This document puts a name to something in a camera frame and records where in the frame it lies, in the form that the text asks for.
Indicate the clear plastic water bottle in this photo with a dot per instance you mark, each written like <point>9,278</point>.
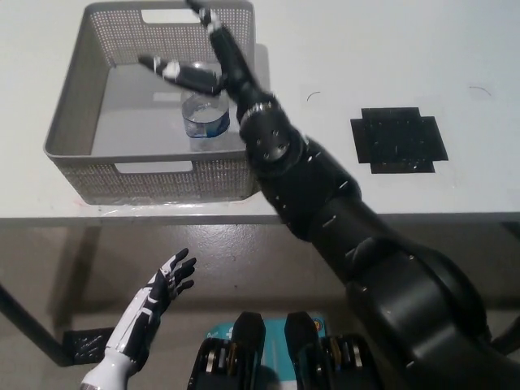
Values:
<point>205,122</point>

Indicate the grey perforated plastic basket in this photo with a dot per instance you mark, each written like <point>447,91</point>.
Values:
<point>134,118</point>

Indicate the black metal table leg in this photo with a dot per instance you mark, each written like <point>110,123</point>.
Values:
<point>28,321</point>

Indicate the black tape square patch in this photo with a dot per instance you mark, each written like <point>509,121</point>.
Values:
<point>398,140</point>

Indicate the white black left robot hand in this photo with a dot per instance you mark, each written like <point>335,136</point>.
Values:
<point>150,300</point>

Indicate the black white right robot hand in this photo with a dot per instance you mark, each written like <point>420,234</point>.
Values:
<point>233,61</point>

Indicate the clear tape strip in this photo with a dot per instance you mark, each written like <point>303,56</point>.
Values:
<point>162,207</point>

